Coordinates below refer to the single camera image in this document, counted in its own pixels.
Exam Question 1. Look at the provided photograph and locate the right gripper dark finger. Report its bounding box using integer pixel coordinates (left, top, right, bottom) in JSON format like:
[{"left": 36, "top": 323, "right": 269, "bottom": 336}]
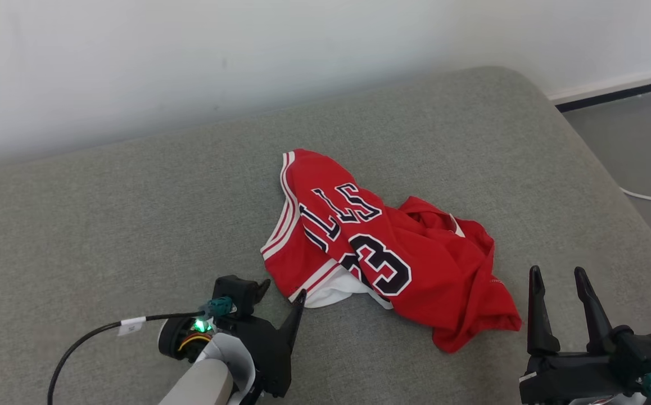
[
  {"left": 527, "top": 265, "right": 561, "bottom": 356},
  {"left": 574, "top": 267, "right": 621, "bottom": 354}
]

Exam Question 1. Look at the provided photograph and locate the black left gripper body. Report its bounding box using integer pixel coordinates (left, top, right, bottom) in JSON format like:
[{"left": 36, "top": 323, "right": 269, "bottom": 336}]
[{"left": 221, "top": 315, "right": 292, "bottom": 398}]

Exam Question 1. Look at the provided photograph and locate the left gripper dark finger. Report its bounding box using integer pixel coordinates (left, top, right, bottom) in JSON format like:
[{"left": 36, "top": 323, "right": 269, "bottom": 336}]
[{"left": 281, "top": 289, "right": 308, "bottom": 352}]

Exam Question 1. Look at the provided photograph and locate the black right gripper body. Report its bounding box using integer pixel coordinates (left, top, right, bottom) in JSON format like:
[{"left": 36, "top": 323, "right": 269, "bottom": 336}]
[{"left": 519, "top": 349, "right": 641, "bottom": 404}]

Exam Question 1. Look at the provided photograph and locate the red basketball jersey number 23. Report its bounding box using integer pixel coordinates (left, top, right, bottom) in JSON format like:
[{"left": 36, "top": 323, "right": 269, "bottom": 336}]
[{"left": 261, "top": 148, "right": 523, "bottom": 354}]

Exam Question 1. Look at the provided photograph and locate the grey fabric sofa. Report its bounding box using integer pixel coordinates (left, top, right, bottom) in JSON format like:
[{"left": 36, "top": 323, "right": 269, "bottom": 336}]
[{"left": 0, "top": 66, "right": 651, "bottom": 405}]

